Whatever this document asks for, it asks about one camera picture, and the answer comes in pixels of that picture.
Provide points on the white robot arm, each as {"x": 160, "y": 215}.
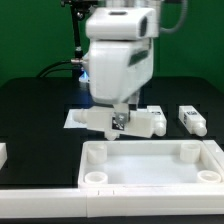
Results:
{"x": 154, "y": 4}

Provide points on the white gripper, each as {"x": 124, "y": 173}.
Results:
{"x": 120, "y": 57}

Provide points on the white front barrier rail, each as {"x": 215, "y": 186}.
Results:
{"x": 56, "y": 203}

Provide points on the white desk top tray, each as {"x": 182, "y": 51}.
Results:
{"x": 147, "y": 163}

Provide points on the white marker sheet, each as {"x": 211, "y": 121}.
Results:
{"x": 71, "y": 120}

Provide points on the white left barrier block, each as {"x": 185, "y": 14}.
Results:
{"x": 3, "y": 154}

